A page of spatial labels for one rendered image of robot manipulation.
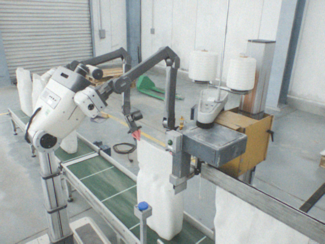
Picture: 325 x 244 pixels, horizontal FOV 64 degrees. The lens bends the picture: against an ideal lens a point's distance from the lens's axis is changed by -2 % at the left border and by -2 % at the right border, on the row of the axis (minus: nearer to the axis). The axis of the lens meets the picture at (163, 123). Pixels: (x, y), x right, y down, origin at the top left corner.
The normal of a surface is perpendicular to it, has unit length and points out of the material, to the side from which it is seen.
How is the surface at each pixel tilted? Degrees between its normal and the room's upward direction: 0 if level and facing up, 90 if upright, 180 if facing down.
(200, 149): 90
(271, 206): 90
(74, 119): 90
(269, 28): 90
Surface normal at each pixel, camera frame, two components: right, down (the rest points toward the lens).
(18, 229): 0.02, -0.92
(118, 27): 0.66, 0.29
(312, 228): -0.75, 0.24
